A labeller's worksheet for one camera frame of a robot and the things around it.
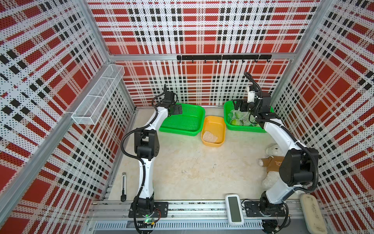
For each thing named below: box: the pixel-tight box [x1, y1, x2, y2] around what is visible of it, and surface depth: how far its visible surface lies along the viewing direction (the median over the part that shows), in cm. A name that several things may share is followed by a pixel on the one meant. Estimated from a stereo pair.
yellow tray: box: [200, 115, 226, 148], surface depth 108 cm
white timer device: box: [224, 194, 245, 227], surface depth 72 cm
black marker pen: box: [120, 172, 127, 202], surface depth 82 cm
